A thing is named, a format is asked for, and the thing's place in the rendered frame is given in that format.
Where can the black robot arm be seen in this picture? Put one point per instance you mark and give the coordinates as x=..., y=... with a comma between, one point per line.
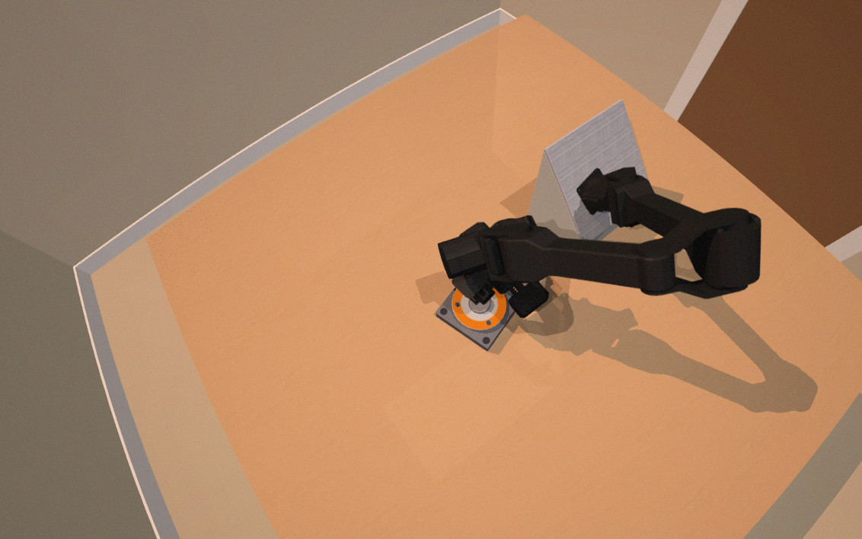
x=724, y=246

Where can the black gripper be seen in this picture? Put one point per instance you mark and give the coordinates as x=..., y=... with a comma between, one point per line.
x=525, y=299

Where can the orange round plate with tab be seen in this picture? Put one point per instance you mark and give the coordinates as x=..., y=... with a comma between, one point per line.
x=476, y=321

